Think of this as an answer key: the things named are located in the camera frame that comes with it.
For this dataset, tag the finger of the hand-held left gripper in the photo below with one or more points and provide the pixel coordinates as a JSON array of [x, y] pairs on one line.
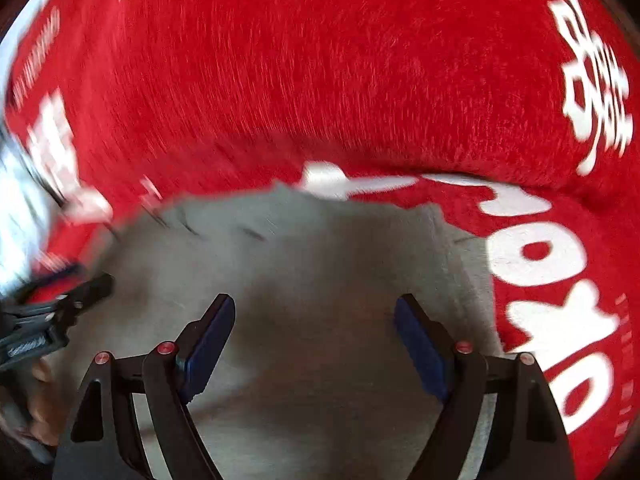
[[92, 290], [60, 272]]

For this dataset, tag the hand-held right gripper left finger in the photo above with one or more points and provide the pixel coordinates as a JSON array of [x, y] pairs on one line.
[[210, 345]]

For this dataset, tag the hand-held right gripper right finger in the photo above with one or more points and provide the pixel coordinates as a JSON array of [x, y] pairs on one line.
[[420, 350]]

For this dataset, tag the grey knit sweater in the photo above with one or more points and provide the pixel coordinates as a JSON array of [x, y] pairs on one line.
[[310, 270]]

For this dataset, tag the person's left hand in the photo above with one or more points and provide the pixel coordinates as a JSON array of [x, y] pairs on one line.
[[42, 400]]

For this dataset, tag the white floral pillow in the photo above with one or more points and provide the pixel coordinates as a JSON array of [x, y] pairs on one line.
[[20, 220]]

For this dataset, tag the red printed blanket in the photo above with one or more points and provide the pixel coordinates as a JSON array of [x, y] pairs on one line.
[[325, 60]]

